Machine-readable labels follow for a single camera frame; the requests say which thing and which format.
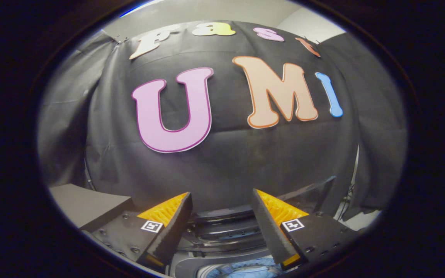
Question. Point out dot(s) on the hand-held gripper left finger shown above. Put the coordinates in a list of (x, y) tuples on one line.
[(174, 227)]

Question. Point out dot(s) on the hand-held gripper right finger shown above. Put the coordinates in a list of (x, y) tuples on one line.
[(270, 227)]

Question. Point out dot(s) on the grey washing machine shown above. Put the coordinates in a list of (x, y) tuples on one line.
[(191, 267)]

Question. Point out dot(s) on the black backdrop cloth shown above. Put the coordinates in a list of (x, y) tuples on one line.
[(245, 162)]

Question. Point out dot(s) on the beige cabinet with dark top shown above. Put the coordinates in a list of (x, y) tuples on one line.
[(87, 204)]

